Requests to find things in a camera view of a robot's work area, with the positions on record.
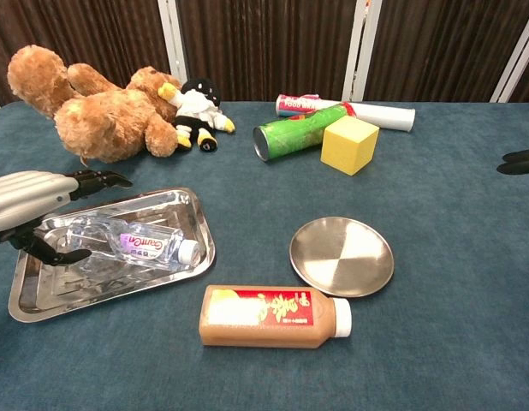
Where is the rectangular steel tray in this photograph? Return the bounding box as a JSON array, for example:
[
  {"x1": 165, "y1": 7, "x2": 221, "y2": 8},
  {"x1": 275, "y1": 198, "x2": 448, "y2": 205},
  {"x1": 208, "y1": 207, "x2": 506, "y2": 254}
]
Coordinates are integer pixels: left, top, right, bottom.
[{"x1": 7, "y1": 186, "x2": 217, "y2": 324}]

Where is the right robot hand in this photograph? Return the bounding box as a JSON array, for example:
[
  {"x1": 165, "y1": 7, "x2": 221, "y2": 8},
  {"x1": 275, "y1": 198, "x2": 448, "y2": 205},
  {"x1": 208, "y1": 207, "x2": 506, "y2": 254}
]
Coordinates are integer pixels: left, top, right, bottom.
[{"x1": 496, "y1": 147, "x2": 529, "y2": 176}]

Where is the round steel plate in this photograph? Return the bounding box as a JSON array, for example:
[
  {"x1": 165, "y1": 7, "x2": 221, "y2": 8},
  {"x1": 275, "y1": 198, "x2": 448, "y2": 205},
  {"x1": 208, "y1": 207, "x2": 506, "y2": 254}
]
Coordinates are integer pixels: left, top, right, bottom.
[{"x1": 288, "y1": 216, "x2": 395, "y2": 298}]

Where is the clear water bottle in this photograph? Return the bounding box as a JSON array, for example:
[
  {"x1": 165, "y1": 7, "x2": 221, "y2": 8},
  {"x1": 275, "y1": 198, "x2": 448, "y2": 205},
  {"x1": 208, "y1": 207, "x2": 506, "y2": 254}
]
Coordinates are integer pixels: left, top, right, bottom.
[{"x1": 65, "y1": 215, "x2": 200, "y2": 271}]

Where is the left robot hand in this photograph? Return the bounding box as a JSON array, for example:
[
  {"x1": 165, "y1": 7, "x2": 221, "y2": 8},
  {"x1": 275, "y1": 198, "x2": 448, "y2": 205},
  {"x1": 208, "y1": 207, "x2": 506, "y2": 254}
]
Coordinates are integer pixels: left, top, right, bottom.
[{"x1": 0, "y1": 170, "x2": 134, "y2": 269}]

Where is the yellow foam cube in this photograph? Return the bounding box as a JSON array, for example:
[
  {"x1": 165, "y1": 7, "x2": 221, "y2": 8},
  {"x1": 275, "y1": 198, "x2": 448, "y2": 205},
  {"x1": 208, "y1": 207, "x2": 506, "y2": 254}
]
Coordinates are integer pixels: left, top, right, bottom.
[{"x1": 320, "y1": 116, "x2": 381, "y2": 176}]

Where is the green chips can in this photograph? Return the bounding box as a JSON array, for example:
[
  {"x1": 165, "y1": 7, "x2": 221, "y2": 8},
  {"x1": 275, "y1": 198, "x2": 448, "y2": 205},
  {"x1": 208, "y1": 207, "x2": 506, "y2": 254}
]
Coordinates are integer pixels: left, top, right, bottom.
[{"x1": 252, "y1": 101, "x2": 355, "y2": 163}]

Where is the white partition post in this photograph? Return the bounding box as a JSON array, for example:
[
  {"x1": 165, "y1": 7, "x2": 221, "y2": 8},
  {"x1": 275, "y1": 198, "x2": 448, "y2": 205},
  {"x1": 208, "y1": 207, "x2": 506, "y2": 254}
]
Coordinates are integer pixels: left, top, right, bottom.
[
  {"x1": 489, "y1": 0, "x2": 529, "y2": 104},
  {"x1": 156, "y1": 0, "x2": 189, "y2": 86},
  {"x1": 341, "y1": 0, "x2": 383, "y2": 102}
]

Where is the brown drink bottle red label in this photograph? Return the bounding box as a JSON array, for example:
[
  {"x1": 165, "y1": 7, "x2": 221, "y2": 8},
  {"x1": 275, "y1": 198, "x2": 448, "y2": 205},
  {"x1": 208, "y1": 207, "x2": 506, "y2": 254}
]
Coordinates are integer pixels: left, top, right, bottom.
[{"x1": 199, "y1": 284, "x2": 353, "y2": 350}]

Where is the brown teddy bear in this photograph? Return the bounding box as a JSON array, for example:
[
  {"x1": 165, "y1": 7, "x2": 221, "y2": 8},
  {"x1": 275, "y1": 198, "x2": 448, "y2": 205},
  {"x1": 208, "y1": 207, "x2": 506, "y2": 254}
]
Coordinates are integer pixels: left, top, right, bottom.
[{"x1": 6, "y1": 44, "x2": 184, "y2": 168}]

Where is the black white plush doll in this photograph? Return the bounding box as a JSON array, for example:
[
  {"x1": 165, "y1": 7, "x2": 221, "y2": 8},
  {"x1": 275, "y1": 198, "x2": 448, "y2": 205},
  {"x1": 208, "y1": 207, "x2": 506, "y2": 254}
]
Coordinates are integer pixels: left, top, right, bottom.
[{"x1": 158, "y1": 77, "x2": 237, "y2": 153}]

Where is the teal felt table cover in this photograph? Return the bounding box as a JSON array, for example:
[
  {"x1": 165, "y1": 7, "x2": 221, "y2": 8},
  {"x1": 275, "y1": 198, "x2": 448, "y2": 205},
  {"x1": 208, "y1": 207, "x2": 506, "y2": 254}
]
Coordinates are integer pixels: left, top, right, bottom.
[{"x1": 0, "y1": 100, "x2": 529, "y2": 411}]

